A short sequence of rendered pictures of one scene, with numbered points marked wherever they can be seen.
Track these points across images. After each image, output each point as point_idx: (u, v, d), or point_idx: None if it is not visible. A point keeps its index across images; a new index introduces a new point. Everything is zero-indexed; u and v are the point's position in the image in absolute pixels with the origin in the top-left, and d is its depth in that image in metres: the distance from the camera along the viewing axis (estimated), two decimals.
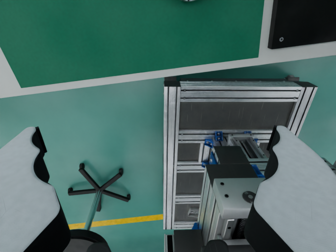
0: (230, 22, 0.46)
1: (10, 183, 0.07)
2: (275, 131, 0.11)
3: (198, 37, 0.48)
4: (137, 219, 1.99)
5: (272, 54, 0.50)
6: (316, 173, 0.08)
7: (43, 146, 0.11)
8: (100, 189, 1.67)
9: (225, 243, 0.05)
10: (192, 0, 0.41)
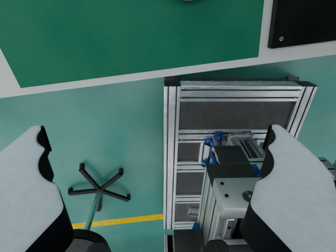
0: (230, 21, 0.46)
1: (15, 181, 0.07)
2: (270, 130, 0.11)
3: (198, 36, 0.47)
4: (137, 219, 1.99)
5: (272, 53, 0.50)
6: (311, 171, 0.08)
7: (48, 145, 0.11)
8: (100, 189, 1.67)
9: (225, 243, 0.05)
10: (191, 0, 0.41)
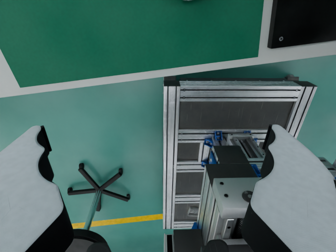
0: (230, 21, 0.46)
1: (15, 181, 0.07)
2: (270, 130, 0.11)
3: (198, 36, 0.47)
4: (136, 218, 1.99)
5: (271, 53, 0.50)
6: (311, 171, 0.08)
7: (48, 145, 0.11)
8: (99, 189, 1.67)
9: (225, 243, 0.05)
10: (191, 0, 0.41)
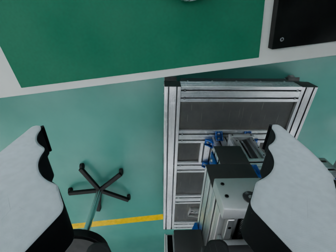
0: (231, 22, 0.46)
1: (15, 181, 0.07)
2: (270, 130, 0.11)
3: (199, 37, 0.47)
4: (137, 219, 1.99)
5: (272, 54, 0.50)
6: (311, 171, 0.08)
7: (48, 145, 0.11)
8: (100, 189, 1.67)
9: (225, 243, 0.05)
10: (192, 0, 0.41)
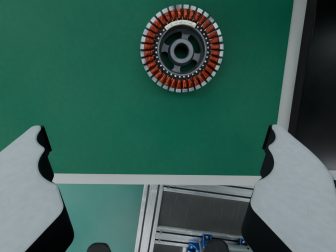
0: (232, 125, 0.33)
1: (15, 181, 0.07)
2: (270, 130, 0.11)
3: (186, 138, 0.33)
4: None
5: None
6: (311, 171, 0.08)
7: (48, 145, 0.11)
8: None
9: (225, 243, 0.05)
10: (180, 92, 0.28)
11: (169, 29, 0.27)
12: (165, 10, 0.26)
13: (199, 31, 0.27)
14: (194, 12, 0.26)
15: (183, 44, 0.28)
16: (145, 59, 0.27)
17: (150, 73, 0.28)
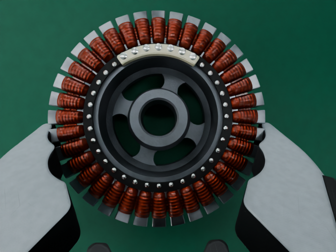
0: None
1: (25, 177, 0.07)
2: (260, 128, 0.11)
3: None
4: None
5: None
6: (301, 167, 0.08)
7: (58, 142, 0.11)
8: None
9: (225, 243, 0.05)
10: (144, 226, 0.10)
11: (129, 63, 0.10)
12: (123, 19, 0.10)
13: (204, 76, 0.11)
14: (195, 30, 0.10)
15: (165, 102, 0.12)
16: (57, 133, 0.10)
17: (68, 168, 0.10)
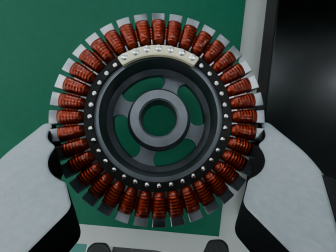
0: (152, 134, 0.18)
1: (25, 177, 0.07)
2: (260, 128, 0.11)
3: None
4: None
5: None
6: (300, 167, 0.08)
7: (58, 142, 0.11)
8: None
9: (225, 243, 0.05)
10: (144, 226, 0.10)
11: (130, 64, 0.11)
12: (124, 21, 0.11)
13: (204, 76, 0.11)
14: (194, 32, 0.10)
15: (165, 103, 0.12)
16: (57, 132, 0.10)
17: (68, 168, 0.10)
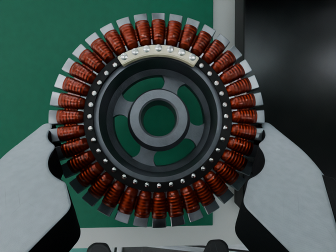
0: None
1: (25, 177, 0.07)
2: (260, 128, 0.11)
3: None
4: None
5: None
6: (300, 167, 0.08)
7: (58, 142, 0.11)
8: None
9: (225, 243, 0.05)
10: (144, 226, 0.10)
11: (130, 64, 0.11)
12: (124, 21, 0.11)
13: (204, 76, 0.11)
14: (194, 32, 0.10)
15: (165, 103, 0.12)
16: (57, 132, 0.10)
17: (68, 168, 0.10)
